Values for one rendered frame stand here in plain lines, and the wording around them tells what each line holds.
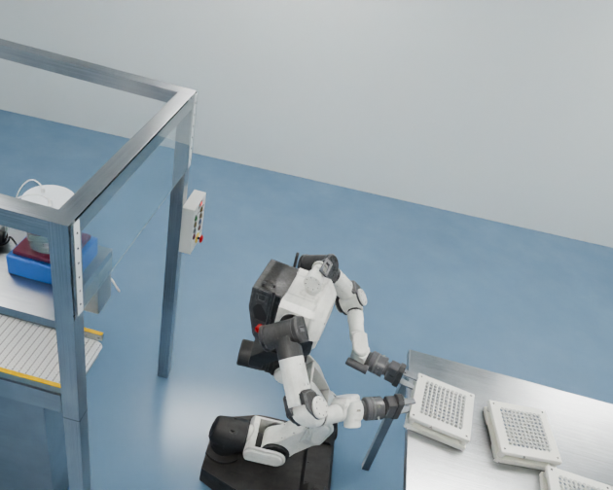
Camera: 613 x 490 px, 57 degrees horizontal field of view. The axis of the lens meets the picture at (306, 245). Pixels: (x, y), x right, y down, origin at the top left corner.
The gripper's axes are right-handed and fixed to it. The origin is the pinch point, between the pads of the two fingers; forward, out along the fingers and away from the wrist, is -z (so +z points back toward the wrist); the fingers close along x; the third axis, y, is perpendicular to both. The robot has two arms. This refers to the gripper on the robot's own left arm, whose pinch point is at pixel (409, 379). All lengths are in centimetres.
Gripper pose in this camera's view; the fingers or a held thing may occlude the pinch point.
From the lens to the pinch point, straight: 244.0
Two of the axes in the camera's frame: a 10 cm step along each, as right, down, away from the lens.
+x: -2.0, 7.8, 5.9
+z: -8.8, -4.1, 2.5
